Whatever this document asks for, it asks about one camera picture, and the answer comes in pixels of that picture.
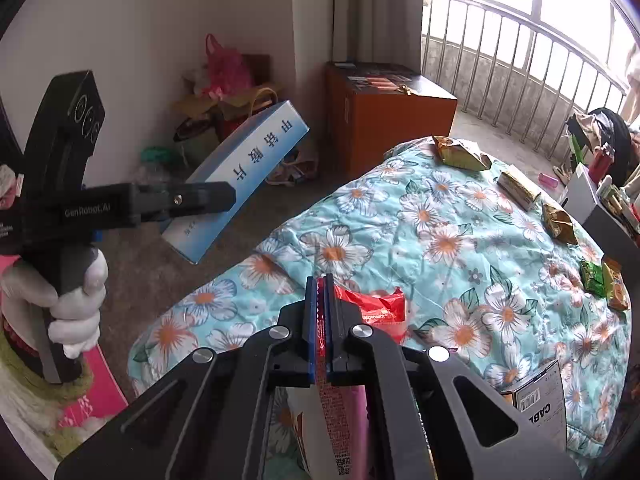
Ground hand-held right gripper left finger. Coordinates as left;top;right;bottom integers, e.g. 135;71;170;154
54;274;325;480

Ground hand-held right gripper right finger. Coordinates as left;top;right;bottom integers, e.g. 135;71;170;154
324;273;584;480

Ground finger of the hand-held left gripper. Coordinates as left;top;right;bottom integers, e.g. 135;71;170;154
131;181;237;223

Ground small red snack packet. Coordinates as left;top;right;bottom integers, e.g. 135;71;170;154
299;280;410;480

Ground blue white medicine box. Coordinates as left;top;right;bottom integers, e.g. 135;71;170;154
160;100;310;265

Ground person's left hand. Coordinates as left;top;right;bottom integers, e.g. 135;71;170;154
0;249;109;361

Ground brown cardboard box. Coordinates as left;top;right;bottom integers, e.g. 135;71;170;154
172;81;283;122

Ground pink sandals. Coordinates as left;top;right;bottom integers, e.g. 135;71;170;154
265;157;319;189

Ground pink plastic bag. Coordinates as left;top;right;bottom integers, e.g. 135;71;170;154
204;33;254;99

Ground floral blanket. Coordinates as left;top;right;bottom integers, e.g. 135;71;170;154
127;135;633;480

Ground orange wooden cabinet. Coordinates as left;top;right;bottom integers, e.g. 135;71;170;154
324;61;459;179

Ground crumpled gold snack packet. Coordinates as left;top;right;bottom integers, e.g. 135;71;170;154
432;135;494;171

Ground white cardboard box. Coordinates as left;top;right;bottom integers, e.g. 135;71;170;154
501;359;569;455

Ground beige yellow snack packet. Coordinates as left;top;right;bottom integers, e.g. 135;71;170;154
497;168;543;212

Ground small gold snack packet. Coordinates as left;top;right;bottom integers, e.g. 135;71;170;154
542;202;579;247

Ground grey curtain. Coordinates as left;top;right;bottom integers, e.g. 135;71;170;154
332;0;424;69

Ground small green snack packet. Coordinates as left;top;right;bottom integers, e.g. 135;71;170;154
579;259;609;297

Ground orange yellow snack packet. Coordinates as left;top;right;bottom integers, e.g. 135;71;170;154
602;256;632;312

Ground grey nightstand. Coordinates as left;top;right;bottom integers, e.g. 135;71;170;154
565;162;640;261

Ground red bottle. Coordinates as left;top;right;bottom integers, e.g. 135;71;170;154
589;142;614;182

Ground metal window railing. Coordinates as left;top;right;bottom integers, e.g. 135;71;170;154
421;0;632;162

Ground black backpack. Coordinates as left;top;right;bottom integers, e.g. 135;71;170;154
594;107;634;187

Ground red bag yellow handles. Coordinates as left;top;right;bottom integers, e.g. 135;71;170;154
217;87;279;133

